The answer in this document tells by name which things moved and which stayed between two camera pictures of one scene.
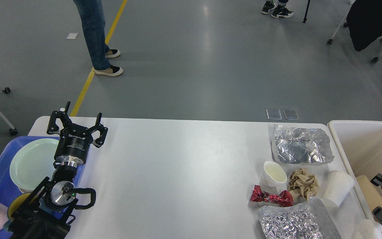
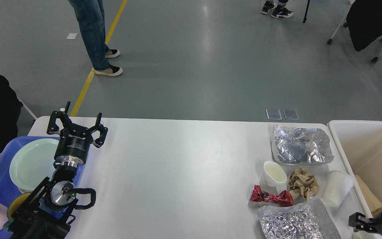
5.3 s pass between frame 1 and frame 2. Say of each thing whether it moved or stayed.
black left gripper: stayed
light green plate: stayed
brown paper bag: moved
